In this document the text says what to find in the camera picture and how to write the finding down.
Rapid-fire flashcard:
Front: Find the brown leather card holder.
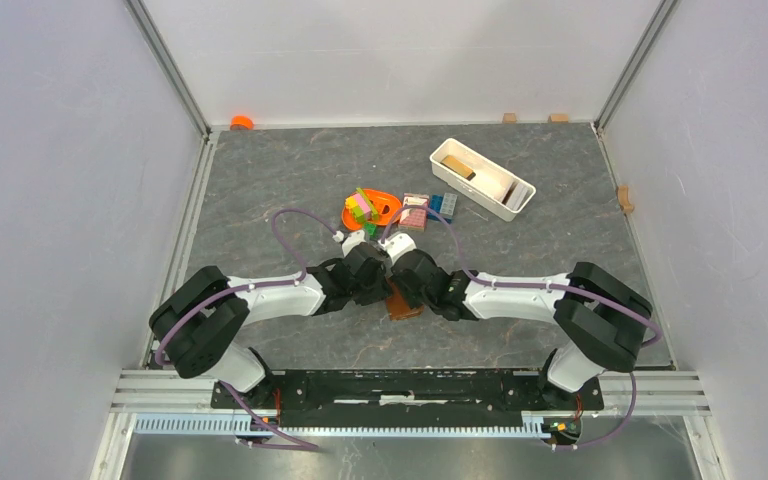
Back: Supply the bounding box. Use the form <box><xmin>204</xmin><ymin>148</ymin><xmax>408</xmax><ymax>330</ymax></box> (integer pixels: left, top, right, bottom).
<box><xmin>385</xmin><ymin>279</ymin><xmax>425</xmax><ymax>321</ymax></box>

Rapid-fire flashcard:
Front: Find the white rectangular plastic tray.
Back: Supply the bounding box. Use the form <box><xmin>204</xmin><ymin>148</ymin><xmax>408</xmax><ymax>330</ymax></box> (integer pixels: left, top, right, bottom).
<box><xmin>429</xmin><ymin>138</ymin><xmax>537</xmax><ymax>222</ymax></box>

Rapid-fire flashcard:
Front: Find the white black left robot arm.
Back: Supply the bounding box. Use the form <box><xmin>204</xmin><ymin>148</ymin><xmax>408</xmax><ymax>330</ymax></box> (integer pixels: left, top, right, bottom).
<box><xmin>148</xmin><ymin>242</ymin><xmax>392</xmax><ymax>408</ymax></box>

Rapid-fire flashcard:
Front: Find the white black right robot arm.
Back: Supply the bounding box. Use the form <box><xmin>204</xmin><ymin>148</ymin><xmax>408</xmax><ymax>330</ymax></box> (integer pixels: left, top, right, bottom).
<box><xmin>391</xmin><ymin>249</ymin><xmax>661</xmax><ymax>408</ymax></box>

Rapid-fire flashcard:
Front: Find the red playing card box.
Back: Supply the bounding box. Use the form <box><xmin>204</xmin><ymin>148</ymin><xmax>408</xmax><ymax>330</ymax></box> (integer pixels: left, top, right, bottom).
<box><xmin>398</xmin><ymin>193</ymin><xmax>430</xmax><ymax>231</ymax></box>

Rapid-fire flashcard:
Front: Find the tan card in tray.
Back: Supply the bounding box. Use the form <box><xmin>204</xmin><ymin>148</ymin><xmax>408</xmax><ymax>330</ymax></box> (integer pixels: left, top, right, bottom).
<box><xmin>440</xmin><ymin>155</ymin><xmax>476</xmax><ymax>181</ymax></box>

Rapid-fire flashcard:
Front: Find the stack of white cards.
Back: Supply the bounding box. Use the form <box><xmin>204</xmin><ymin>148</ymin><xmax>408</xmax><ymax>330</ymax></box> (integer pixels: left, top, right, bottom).
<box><xmin>503</xmin><ymin>182</ymin><xmax>532</xmax><ymax>210</ymax></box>

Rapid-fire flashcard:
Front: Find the pink yellow green block stack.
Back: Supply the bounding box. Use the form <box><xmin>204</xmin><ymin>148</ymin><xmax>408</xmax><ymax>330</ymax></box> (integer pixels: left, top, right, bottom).
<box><xmin>344</xmin><ymin>188</ymin><xmax>380</xmax><ymax>224</ymax></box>

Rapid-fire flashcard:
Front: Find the blue grey building block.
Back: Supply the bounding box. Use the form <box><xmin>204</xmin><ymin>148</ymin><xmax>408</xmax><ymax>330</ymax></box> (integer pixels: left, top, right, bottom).
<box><xmin>426</xmin><ymin>193</ymin><xmax>458</xmax><ymax>224</ymax></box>

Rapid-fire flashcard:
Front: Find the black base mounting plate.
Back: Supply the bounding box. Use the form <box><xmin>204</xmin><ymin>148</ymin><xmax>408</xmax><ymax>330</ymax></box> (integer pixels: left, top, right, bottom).
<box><xmin>242</xmin><ymin>368</ymin><xmax>604</xmax><ymax>428</ymax></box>

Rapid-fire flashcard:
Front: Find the orange tape roll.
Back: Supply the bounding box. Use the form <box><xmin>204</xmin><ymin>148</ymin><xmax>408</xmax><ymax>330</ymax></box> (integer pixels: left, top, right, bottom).
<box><xmin>229</xmin><ymin>115</ymin><xmax>254</xmax><ymax>131</ymax></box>

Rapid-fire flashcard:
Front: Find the curved wooden piece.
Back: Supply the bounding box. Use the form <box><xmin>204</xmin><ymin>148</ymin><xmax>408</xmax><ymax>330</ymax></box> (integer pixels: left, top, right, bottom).
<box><xmin>616</xmin><ymin>185</ymin><xmax>635</xmax><ymax>215</ymax></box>

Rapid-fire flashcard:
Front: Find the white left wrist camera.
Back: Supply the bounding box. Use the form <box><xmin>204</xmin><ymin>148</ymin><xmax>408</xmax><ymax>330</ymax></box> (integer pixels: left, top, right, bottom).
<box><xmin>341</xmin><ymin>230</ymin><xmax>367</xmax><ymax>258</ymax></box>

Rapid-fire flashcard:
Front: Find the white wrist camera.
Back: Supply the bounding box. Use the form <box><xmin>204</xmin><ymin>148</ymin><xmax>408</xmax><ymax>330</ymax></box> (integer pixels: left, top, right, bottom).
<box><xmin>341</xmin><ymin>230</ymin><xmax>367</xmax><ymax>258</ymax></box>
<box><xmin>381</xmin><ymin>232</ymin><xmax>416</xmax><ymax>264</ymax></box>

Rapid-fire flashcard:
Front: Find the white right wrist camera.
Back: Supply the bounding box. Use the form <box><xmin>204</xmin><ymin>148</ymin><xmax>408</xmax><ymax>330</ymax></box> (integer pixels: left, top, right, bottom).
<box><xmin>381</xmin><ymin>232</ymin><xmax>416</xmax><ymax>264</ymax></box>

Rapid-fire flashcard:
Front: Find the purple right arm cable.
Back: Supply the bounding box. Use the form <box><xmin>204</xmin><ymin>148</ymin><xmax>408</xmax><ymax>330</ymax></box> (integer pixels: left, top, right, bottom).
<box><xmin>380</xmin><ymin>205</ymin><xmax>664</xmax><ymax>452</ymax></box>

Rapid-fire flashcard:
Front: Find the white slotted cable duct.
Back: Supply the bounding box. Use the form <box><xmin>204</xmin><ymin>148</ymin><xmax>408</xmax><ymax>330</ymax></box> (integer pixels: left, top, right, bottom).
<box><xmin>133</xmin><ymin>413</ymin><xmax>558</xmax><ymax>439</ymax></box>

